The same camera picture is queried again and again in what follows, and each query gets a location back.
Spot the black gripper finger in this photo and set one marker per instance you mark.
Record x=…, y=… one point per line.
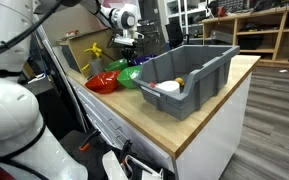
x=132, y=59
x=126, y=60

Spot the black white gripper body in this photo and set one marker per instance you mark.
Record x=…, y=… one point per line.
x=128, y=38

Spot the green plastic bowl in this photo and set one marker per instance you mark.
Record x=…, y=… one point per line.
x=116, y=65

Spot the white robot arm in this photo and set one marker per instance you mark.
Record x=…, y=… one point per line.
x=28, y=149

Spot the blue plastic bowl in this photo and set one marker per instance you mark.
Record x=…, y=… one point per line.
x=141, y=60

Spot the green bowl beside bin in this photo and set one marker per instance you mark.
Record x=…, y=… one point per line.
x=127, y=76

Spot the red plastic bowl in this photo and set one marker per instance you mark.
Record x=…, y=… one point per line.
x=104, y=83

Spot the grey mesh basket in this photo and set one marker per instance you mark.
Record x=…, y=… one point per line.
x=153, y=37

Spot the silver metal cylinder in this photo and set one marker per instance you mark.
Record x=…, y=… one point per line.
x=96, y=66

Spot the yellow clamps on stand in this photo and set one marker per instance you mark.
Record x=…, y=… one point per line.
x=96, y=54

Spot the black office chair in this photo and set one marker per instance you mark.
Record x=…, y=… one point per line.
x=175, y=35

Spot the grey plastic storage bin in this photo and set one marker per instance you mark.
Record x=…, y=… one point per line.
x=204, y=69

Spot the white drawer cabinet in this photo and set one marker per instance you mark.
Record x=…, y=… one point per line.
x=196, y=148

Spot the wooden shelving unit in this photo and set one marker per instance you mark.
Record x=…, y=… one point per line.
x=274, y=50

